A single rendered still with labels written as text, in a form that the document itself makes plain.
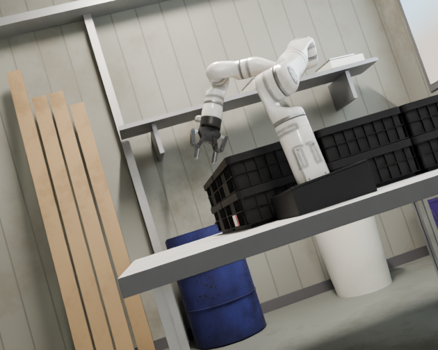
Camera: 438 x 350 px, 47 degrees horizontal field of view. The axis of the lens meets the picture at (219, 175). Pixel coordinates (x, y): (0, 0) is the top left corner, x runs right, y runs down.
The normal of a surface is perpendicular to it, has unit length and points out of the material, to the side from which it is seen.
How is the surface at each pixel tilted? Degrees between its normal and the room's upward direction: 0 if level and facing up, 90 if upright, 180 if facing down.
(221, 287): 90
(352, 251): 94
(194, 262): 90
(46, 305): 90
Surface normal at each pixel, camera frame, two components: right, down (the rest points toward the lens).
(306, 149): 0.04, -0.14
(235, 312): 0.29, -0.18
